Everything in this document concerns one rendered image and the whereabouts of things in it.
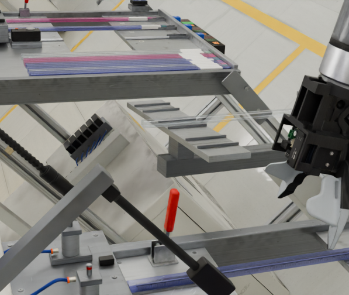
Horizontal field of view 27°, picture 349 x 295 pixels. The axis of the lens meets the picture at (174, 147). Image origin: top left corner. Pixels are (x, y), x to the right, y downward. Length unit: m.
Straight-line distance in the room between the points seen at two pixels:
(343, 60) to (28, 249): 0.48
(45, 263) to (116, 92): 0.91
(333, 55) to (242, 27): 2.74
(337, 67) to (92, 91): 0.93
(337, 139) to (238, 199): 1.83
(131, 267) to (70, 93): 0.80
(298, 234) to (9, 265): 0.61
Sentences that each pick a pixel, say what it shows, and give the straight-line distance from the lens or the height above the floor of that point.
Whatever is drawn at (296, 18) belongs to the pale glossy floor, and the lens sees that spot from 3.41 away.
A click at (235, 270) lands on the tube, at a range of 1.00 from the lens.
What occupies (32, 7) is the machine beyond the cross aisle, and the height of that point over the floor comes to 0.31.
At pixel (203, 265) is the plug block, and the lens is 0.66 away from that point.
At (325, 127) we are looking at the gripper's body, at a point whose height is 1.05.
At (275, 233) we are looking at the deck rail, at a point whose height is 0.90.
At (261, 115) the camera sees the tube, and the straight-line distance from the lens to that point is 1.28.
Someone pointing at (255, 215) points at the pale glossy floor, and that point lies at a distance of 2.65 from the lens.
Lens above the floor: 1.61
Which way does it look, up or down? 29 degrees down
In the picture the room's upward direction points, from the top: 45 degrees counter-clockwise
